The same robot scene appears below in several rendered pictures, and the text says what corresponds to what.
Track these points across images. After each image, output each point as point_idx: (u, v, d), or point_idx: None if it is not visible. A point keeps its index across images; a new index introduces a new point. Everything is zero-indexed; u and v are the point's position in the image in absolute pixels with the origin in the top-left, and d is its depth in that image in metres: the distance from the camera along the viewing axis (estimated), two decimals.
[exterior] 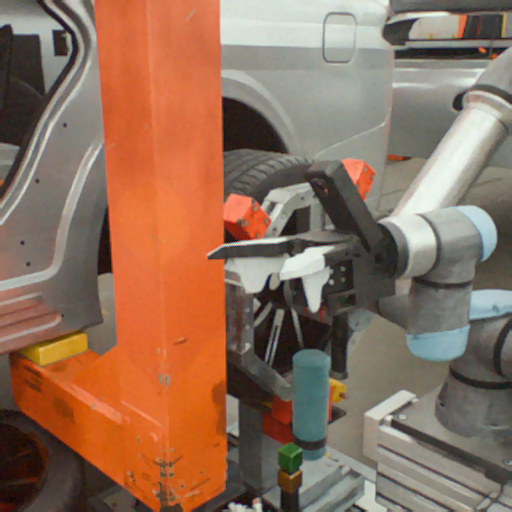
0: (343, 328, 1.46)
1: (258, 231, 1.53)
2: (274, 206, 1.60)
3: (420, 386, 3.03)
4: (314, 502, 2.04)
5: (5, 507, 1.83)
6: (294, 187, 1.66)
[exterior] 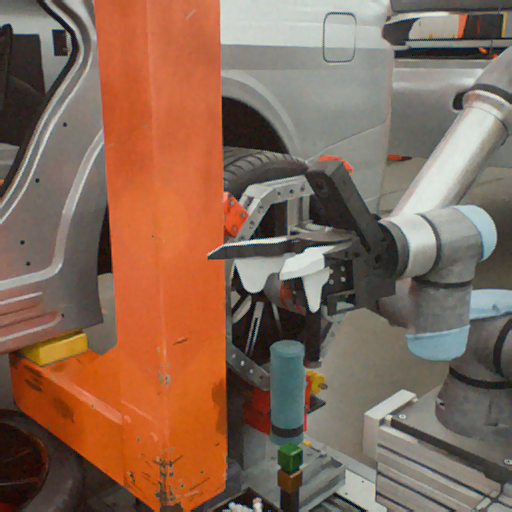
0: (316, 318, 1.51)
1: (235, 225, 1.58)
2: (251, 201, 1.65)
3: (420, 386, 3.03)
4: None
5: (5, 507, 1.83)
6: (272, 182, 1.71)
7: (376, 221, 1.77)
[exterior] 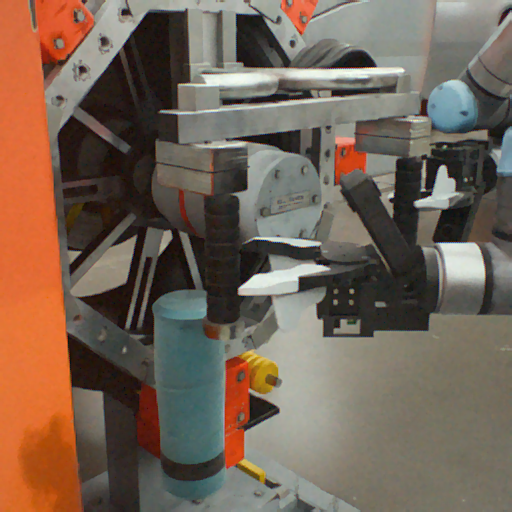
0: (226, 226, 0.67)
1: (61, 35, 0.75)
2: None
3: (470, 398, 2.11)
4: None
5: None
6: None
7: (365, 68, 0.94)
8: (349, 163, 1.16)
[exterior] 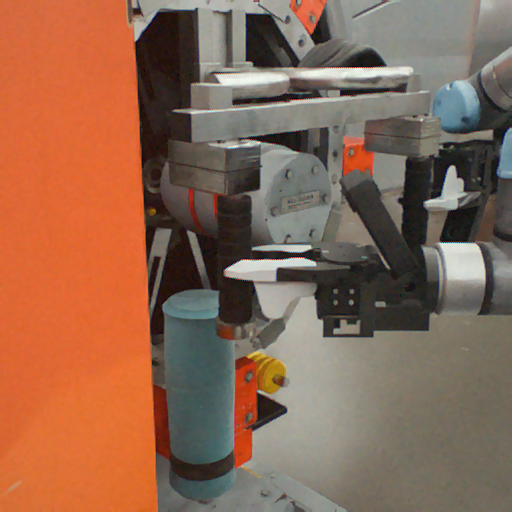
0: (239, 225, 0.67)
1: None
2: None
3: (507, 416, 2.01)
4: None
5: None
6: None
7: (375, 67, 0.94)
8: (357, 163, 1.16)
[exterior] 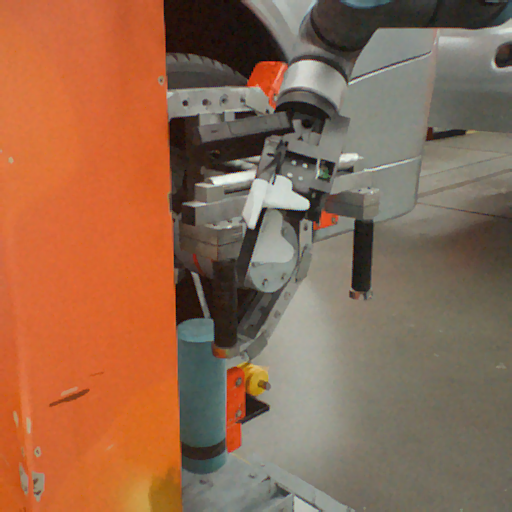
0: (227, 280, 0.98)
1: None
2: None
3: (467, 414, 2.31)
4: None
5: None
6: (179, 90, 1.18)
7: None
8: (324, 213, 1.47)
